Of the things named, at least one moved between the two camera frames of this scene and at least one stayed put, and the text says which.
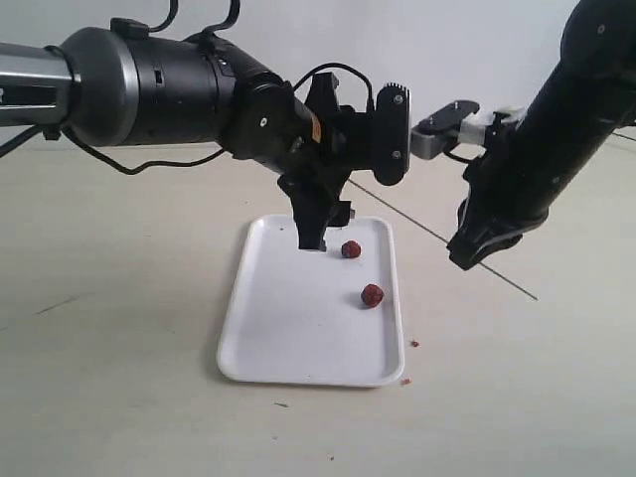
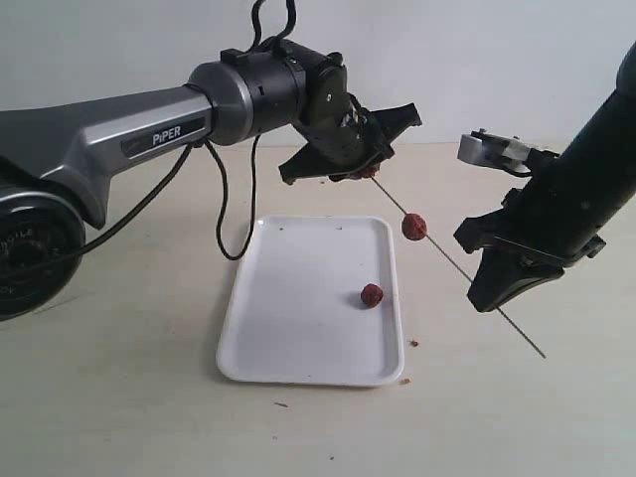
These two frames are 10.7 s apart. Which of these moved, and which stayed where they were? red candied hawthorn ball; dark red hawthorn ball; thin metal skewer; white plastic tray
Moved: thin metal skewer; dark red hawthorn ball
Stayed: red candied hawthorn ball; white plastic tray
